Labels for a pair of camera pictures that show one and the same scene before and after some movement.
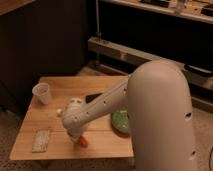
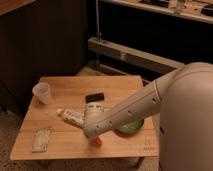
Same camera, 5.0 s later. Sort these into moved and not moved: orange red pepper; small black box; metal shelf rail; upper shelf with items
Moved: orange red pepper
Not moved: small black box; metal shelf rail; upper shelf with items
